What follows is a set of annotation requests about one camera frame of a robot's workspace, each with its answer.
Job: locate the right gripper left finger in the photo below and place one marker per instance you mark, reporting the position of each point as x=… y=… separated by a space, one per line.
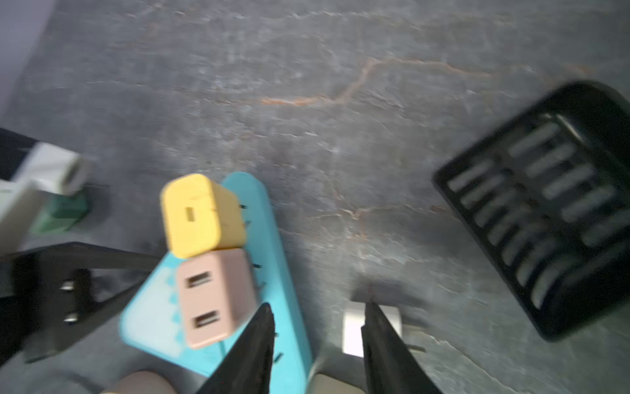
x=248 y=365

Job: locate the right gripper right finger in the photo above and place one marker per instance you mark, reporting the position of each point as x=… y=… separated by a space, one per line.
x=389 y=365

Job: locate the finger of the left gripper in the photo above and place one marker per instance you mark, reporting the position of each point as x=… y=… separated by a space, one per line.
x=51 y=288

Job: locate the small white charger plug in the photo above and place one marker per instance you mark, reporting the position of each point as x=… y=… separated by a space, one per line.
x=353 y=322

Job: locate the green plug from round socket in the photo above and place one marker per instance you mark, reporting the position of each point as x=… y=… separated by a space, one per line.
x=60 y=213

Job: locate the teal triangular power socket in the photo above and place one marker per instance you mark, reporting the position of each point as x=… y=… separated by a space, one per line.
x=152 y=321

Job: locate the yellow USB charger plug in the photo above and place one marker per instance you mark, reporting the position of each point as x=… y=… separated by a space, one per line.
x=200 y=215

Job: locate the beige power strip red sockets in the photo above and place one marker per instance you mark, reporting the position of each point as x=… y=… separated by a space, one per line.
x=323 y=384

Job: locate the round pink power socket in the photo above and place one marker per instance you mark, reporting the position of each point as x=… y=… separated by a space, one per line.
x=141 y=382

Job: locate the black litter scoop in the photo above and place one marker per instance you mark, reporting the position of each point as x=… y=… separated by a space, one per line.
x=546 y=197

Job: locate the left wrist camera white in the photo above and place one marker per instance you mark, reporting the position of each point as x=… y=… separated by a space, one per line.
x=47 y=169

